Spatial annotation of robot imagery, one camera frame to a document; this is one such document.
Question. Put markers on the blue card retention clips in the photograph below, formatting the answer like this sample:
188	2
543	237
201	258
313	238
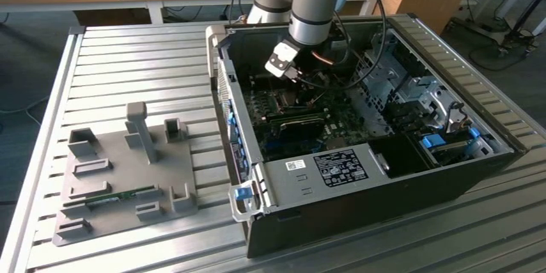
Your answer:
232	119

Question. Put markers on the green motherboard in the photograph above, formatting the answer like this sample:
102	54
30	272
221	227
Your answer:
340	122

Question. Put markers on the white legged equipment stand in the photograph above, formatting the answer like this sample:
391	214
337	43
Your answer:
485	27

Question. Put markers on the black open PC case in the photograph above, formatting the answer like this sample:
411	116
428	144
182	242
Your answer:
383	209

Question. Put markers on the CPU socket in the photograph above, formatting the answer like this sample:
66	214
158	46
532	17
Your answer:
281	98

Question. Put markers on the thin metal locking lever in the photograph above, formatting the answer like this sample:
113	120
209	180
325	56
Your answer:
317	98

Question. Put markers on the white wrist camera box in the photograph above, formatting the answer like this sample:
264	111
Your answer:
281	59

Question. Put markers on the small blue bay tab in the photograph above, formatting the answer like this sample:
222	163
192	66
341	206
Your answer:
473	134

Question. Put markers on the green RAM stick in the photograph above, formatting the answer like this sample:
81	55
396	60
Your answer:
110	197

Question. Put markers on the white barcode sticker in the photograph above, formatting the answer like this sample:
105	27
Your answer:
296	165

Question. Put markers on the black rating label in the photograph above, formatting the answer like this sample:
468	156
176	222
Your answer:
340	167

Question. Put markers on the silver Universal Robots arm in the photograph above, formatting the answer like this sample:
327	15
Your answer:
315	4

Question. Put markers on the blue case latch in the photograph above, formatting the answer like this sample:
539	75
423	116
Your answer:
241	193

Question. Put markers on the grey parts rack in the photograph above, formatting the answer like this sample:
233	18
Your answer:
118	164

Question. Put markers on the silver power supply unit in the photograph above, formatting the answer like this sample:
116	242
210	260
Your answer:
293	186

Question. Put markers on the blue disk carrier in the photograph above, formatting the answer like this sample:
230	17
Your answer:
432	142

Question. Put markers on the black graphics card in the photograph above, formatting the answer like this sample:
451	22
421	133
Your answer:
300	130

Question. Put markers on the silver metal drive cage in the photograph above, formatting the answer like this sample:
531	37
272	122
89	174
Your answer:
375	84

